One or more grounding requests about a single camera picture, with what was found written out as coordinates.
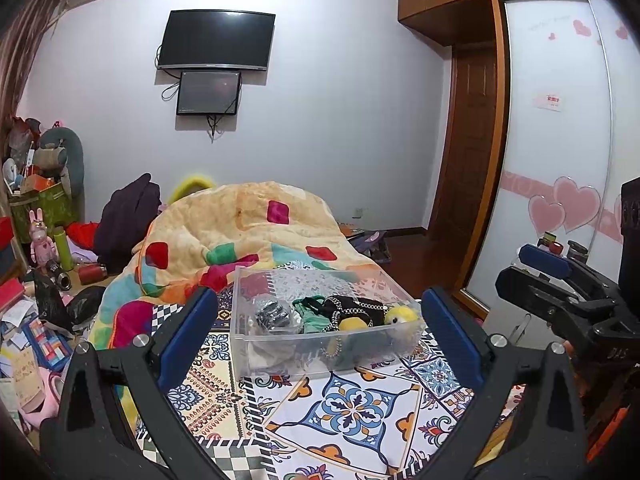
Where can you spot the small red jar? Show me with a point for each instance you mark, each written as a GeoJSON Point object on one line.
{"type": "Point", "coordinates": [551, 244]}

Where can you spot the yellow fluffy ball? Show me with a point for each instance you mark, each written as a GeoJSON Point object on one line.
{"type": "Point", "coordinates": [400, 315]}

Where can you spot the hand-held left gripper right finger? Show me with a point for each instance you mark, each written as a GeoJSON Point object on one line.
{"type": "Point", "coordinates": [455, 337]}

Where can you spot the white wall socket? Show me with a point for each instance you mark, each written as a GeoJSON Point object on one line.
{"type": "Point", "coordinates": [357, 212]}

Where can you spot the dark purple clothing pile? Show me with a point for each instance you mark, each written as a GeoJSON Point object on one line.
{"type": "Point", "coordinates": [127, 225]}

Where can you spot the grey plush toy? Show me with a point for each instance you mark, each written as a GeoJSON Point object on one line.
{"type": "Point", "coordinates": [62, 155]}

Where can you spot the brown wooden door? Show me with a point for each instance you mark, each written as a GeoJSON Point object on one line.
{"type": "Point", "coordinates": [467, 145]}

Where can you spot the pink label sticker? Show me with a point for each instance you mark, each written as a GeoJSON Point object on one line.
{"type": "Point", "coordinates": [547, 100]}

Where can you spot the patterned tile-print bed sheet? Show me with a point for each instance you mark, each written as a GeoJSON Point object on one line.
{"type": "Point", "coordinates": [345, 410]}

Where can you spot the small black wall monitor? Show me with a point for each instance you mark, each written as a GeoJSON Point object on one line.
{"type": "Point", "coordinates": [207, 92]}

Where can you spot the colourful patchwork pouch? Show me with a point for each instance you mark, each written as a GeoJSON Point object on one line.
{"type": "Point", "coordinates": [47, 339]}

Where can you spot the black plastic bag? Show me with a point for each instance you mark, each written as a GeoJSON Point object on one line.
{"type": "Point", "coordinates": [65, 305]}

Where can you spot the white sliding wardrobe door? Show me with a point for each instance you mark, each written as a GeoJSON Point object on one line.
{"type": "Point", "coordinates": [550, 160]}

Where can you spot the red book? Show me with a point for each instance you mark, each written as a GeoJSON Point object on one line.
{"type": "Point", "coordinates": [11, 296]}

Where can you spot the orange box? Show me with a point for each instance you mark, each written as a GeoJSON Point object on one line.
{"type": "Point", "coordinates": [36, 182]}

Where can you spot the green printed box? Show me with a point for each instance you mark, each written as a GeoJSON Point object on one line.
{"type": "Point", "coordinates": [42, 210]}

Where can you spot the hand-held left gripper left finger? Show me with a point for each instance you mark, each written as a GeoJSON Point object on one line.
{"type": "Point", "coordinates": [187, 340]}

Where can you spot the red flask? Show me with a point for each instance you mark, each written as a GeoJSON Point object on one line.
{"type": "Point", "coordinates": [91, 273]}

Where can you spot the clear plastic storage box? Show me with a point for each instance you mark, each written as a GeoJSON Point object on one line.
{"type": "Point", "coordinates": [320, 355]}

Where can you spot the striped brown curtain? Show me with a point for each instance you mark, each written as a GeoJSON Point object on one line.
{"type": "Point", "coordinates": [25, 45]}

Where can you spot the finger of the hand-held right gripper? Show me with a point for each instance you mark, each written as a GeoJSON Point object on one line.
{"type": "Point", "coordinates": [545, 259]}
{"type": "Point", "coordinates": [540, 292]}

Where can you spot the small dark jar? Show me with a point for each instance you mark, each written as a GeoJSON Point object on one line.
{"type": "Point", "coordinates": [578, 250]}

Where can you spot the red box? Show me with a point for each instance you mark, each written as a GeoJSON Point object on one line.
{"type": "Point", "coordinates": [5, 232]}

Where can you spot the orange patchwork fleece blanket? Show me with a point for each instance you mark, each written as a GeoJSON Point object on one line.
{"type": "Point", "coordinates": [225, 220]}

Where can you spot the beige fluffy soft item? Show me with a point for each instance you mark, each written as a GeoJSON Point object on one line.
{"type": "Point", "coordinates": [262, 357]}

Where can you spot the black grey sock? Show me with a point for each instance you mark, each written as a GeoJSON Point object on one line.
{"type": "Point", "coordinates": [274, 316]}

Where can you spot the red cloth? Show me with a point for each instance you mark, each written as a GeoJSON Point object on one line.
{"type": "Point", "coordinates": [82, 234]}

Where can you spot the black wall television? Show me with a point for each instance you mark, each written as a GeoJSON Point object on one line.
{"type": "Point", "coordinates": [216, 39]}

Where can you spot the pink rabbit figure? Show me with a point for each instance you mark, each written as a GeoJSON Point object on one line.
{"type": "Point", "coordinates": [41, 242]}

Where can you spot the green knitted pouch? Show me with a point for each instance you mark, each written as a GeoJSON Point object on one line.
{"type": "Point", "coordinates": [312, 317]}

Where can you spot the green bottle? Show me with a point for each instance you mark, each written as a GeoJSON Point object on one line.
{"type": "Point", "coordinates": [62, 250]}

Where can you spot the black patterned socks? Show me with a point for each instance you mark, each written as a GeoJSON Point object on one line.
{"type": "Point", "coordinates": [357, 306]}

